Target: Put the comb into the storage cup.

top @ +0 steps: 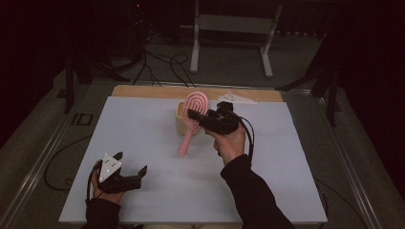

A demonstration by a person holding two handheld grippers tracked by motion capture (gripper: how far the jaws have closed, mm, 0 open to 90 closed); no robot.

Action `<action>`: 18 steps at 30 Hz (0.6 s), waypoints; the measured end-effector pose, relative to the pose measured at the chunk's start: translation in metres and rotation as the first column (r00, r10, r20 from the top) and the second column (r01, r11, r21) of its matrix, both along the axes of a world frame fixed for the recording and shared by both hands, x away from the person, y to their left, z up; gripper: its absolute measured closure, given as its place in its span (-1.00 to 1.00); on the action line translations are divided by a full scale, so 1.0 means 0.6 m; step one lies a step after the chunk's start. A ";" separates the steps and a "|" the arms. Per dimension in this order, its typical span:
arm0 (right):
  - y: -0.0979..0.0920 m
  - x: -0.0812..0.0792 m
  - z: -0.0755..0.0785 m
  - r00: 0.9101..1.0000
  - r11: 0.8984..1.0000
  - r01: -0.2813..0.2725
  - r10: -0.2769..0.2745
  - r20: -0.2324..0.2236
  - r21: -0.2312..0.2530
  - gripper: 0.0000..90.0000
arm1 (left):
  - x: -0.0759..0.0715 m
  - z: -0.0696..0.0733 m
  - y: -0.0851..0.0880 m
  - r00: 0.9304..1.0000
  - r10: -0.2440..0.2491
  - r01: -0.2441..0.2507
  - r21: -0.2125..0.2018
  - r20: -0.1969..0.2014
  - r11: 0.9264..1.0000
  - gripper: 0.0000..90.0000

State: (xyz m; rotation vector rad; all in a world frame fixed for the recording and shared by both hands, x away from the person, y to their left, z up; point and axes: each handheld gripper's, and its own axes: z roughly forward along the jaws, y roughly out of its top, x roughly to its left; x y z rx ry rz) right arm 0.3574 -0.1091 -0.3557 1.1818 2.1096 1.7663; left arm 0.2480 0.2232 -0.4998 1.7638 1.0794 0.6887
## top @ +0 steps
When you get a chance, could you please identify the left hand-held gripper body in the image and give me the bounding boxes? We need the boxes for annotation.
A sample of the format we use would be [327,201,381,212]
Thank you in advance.
[95,153,142,195]

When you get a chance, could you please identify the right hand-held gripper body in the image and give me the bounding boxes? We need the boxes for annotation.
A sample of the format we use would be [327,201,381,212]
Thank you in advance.
[199,92,259,135]

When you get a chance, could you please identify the beige square cup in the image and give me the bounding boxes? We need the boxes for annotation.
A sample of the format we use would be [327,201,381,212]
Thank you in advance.
[175,101,203,136]

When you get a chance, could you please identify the pink hairbrush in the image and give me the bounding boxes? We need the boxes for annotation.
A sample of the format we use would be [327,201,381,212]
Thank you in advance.
[177,91,210,156]

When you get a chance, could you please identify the person's right hand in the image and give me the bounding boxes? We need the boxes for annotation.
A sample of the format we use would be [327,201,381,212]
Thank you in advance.
[204,125,247,166]

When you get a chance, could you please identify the person's left hand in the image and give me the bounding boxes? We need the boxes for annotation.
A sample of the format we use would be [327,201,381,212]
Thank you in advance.
[91,160,126,204]

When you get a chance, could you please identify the white table mat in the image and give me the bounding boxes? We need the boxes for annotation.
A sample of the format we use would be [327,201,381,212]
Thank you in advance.
[57,95,329,224]

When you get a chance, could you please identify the black tripod stand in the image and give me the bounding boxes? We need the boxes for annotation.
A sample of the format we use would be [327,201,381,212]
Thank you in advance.
[62,47,132,115]
[275,31,342,128]

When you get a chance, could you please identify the white metal stand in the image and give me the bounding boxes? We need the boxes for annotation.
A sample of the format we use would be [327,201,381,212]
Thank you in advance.
[189,0,284,79]

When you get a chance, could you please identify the right hand-held gripper cable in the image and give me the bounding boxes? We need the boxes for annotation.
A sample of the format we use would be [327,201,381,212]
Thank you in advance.
[237,115,367,229]

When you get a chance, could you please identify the hand-held gripper cable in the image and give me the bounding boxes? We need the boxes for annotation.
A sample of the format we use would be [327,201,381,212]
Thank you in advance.
[237,115,367,229]
[43,135,103,206]

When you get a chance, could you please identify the aluminium frame rail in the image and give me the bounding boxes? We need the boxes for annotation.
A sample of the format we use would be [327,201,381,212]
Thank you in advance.
[0,111,79,229]
[313,94,380,229]
[92,79,312,95]

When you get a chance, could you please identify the black floor cables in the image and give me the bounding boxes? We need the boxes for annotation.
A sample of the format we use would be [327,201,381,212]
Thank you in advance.
[132,30,197,89]

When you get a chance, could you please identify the left hand-held gripper cable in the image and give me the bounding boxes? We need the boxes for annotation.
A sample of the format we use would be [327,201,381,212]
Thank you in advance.
[43,135,103,206]

